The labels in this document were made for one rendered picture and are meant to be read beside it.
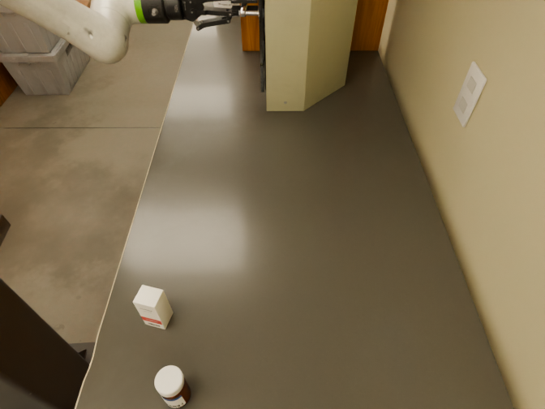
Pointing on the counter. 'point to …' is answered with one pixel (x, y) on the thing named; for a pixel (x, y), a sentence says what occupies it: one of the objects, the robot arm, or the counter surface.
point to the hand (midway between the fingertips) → (244, 4)
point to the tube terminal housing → (306, 50)
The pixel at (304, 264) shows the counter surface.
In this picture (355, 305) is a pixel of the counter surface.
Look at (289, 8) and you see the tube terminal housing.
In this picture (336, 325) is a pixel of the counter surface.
